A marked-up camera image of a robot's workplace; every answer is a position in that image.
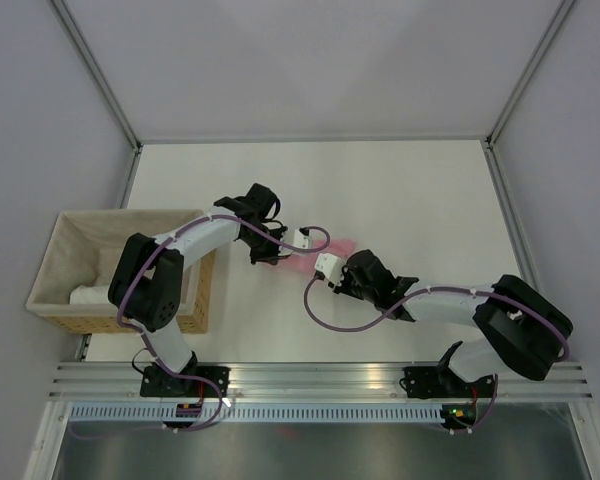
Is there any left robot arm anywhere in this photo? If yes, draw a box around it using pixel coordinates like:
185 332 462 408
108 183 286 396

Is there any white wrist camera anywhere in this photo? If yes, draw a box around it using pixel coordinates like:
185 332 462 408
288 227 314 254
314 253 346 288

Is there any aluminium frame post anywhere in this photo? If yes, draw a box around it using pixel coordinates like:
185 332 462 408
484 0 579 149
47 0 142 151

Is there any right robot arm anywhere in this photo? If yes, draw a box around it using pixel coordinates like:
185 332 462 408
315 250 574 395

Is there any aluminium frame post left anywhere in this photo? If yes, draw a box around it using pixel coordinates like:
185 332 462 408
47 0 142 151

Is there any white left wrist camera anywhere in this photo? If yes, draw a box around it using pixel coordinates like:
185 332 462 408
288 227 314 254

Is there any aluminium frame post right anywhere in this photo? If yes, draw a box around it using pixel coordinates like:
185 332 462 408
484 0 579 149

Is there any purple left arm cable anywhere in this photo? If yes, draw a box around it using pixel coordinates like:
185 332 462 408
115 214 331 431

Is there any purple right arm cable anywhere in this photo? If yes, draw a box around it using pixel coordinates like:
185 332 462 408
304 277 569 436

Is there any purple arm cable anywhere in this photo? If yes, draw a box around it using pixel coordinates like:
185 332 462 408
304 277 569 436
115 214 331 431

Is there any wicker basket with liner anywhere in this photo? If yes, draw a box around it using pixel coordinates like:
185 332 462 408
26 209 202 334

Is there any aluminium mounting rail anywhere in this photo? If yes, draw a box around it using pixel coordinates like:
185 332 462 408
48 362 593 403

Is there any white slotted cable duct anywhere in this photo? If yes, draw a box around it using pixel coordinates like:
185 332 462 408
70 402 460 423

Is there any pink t shirt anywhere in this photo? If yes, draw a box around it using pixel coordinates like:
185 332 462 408
279 239 357 275

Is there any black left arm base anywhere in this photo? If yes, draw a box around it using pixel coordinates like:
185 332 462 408
131 351 230 400

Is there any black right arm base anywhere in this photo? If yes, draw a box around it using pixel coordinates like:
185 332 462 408
399 365 495 400

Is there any rolled white t shirt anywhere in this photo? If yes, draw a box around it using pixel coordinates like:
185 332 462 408
69 285 109 305

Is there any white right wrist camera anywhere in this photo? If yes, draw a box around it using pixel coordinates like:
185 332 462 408
314 253 346 288

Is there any aluminium frame rail back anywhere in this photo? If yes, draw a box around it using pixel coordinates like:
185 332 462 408
139 133 488 146

